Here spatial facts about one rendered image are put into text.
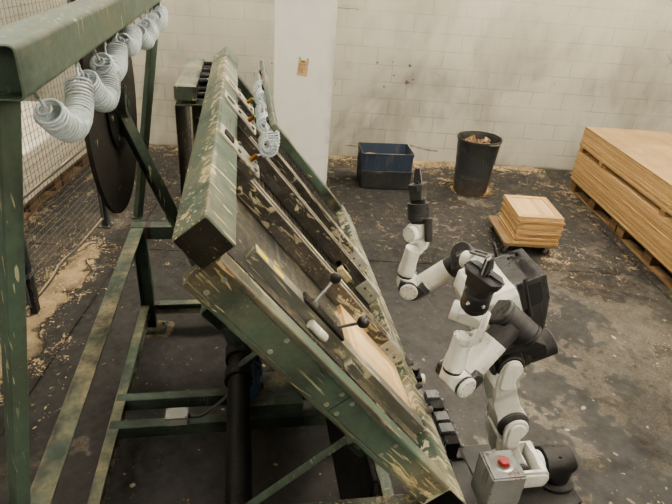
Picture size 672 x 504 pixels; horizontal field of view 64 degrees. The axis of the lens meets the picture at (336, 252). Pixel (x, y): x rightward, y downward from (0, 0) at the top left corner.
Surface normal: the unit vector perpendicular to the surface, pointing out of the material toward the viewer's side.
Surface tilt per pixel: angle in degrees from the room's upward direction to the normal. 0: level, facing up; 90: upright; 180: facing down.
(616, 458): 0
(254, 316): 90
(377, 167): 90
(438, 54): 90
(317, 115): 90
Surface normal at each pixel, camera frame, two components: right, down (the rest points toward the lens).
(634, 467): 0.07, -0.87
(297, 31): 0.01, 0.48
